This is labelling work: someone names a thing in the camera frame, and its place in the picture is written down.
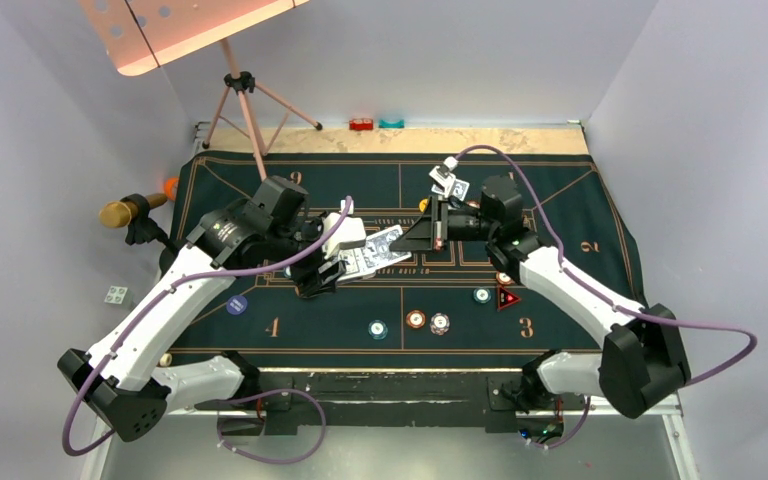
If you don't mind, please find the purple small blind button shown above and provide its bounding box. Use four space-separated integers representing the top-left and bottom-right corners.
226 294 249 316

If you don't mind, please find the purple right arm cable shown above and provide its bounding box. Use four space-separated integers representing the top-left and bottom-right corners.
443 144 758 452

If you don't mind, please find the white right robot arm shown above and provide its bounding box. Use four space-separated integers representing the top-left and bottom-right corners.
390 175 691 419

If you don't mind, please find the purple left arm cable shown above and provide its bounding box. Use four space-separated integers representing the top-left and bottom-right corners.
60 195 355 465

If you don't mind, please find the red block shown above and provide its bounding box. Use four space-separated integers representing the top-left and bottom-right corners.
348 117 375 131

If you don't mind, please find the white left camera box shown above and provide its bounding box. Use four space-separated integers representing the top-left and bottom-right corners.
322 197 367 259

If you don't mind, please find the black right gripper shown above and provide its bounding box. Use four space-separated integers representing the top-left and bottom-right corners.
391 194 498 254

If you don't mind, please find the pink music stand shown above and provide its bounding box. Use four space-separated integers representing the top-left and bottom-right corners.
78 0 322 180

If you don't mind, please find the blue playing card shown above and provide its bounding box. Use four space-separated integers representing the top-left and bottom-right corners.
362 225 412 270
431 179 470 201

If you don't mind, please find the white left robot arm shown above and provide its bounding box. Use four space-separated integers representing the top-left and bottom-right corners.
57 176 365 456

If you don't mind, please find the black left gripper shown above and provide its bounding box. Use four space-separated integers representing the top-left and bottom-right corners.
266 210 346 296

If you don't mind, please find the blue white card deck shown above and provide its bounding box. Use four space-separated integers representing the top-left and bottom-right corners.
338 245 390 283

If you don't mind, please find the green poker mat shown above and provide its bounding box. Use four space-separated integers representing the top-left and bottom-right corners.
171 153 644 369

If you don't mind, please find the aluminium rail frame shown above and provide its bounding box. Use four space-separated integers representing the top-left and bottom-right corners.
79 368 702 480

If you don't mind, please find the orange yellow chip stack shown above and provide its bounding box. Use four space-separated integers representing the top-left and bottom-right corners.
405 310 426 329

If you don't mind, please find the white pink chip stack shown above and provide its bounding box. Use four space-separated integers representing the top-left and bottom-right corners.
429 313 451 336

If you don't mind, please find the grey lego brick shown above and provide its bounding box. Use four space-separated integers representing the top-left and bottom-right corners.
104 285 132 307

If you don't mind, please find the gold microphone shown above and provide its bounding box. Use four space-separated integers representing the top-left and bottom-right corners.
98 193 168 229

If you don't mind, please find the teal block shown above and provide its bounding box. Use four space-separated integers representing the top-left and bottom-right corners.
378 117 405 129

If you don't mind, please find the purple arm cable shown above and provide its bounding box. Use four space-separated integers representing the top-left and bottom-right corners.
443 144 758 452
60 195 355 465

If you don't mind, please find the black red all-in triangle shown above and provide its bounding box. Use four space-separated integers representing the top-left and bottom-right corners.
496 285 521 311

